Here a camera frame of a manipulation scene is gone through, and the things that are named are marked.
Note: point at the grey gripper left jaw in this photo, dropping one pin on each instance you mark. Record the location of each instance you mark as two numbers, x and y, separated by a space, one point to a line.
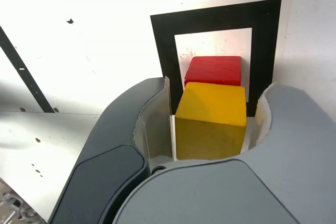
110 140

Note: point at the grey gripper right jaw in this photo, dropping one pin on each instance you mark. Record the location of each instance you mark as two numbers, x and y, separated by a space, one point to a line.
283 155

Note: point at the yellow cube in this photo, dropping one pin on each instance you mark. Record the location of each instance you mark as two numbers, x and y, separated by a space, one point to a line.
210 129

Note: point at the red cube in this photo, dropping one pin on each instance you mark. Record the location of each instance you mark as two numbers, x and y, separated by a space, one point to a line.
214 70

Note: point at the black tape square outline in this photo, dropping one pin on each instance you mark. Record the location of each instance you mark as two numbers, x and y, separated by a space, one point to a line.
210 11

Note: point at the black tape strip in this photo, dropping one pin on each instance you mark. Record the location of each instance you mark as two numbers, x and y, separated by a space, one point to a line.
26 72

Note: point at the grey metal frame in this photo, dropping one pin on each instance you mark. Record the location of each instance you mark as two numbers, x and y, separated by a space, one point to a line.
13 208

